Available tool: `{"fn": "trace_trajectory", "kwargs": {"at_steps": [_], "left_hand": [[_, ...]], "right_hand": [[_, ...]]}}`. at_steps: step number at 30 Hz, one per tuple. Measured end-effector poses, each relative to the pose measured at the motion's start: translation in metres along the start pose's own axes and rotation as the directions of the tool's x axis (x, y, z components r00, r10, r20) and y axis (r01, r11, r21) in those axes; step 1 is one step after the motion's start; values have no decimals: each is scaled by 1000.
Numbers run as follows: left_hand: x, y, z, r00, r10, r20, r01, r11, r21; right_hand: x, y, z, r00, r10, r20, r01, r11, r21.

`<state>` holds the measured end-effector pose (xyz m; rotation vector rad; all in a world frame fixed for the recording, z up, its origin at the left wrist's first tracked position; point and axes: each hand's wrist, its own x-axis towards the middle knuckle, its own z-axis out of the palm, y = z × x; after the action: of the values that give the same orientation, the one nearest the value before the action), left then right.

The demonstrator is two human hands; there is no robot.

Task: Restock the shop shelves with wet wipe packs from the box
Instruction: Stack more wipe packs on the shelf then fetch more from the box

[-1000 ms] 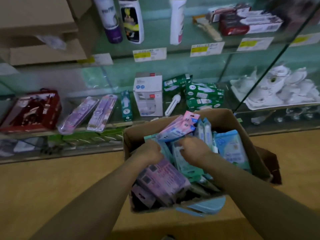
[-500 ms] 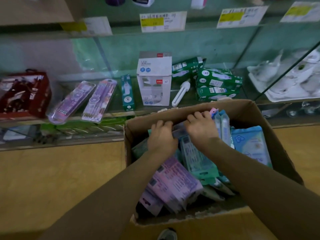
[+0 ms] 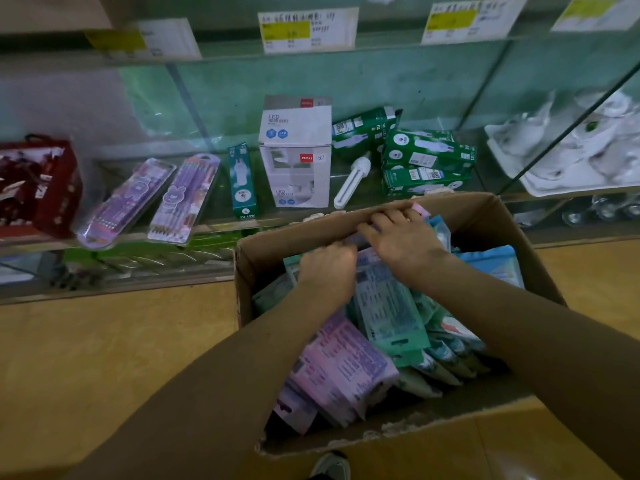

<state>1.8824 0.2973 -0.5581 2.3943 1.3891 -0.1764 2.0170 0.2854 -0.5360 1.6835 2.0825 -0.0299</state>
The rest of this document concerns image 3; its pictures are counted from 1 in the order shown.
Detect white ceramic tea set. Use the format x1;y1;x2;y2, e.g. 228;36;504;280
485;85;640;198

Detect person's right hand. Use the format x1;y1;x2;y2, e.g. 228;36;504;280
358;205;451;286

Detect person's left hand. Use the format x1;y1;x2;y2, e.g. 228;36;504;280
295;241;359;306

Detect white tube lamp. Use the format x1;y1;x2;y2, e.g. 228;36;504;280
333;155;373;211

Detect pile of packets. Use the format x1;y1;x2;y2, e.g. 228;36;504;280
252;203;526;436

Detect slim green white box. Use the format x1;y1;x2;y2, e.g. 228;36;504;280
228;143;259;219

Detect brown cardboard box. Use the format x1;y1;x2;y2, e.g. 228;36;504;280
233;191;566;458

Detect green bulb boxes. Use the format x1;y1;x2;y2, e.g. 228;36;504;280
332;105;478;196

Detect person's right forearm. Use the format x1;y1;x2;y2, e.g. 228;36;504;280
425;253;640;480

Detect person's left forearm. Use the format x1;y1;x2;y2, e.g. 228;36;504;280
65;289;336;480

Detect white printed box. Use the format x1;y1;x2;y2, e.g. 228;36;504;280
259;95;333;210

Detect person's black white shoe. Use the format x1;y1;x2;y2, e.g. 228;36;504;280
308;451;353;480

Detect clear wrapped purple items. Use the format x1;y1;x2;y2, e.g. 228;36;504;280
78;153;221;251

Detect red packaged gift box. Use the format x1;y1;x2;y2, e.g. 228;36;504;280
0;135;83;243

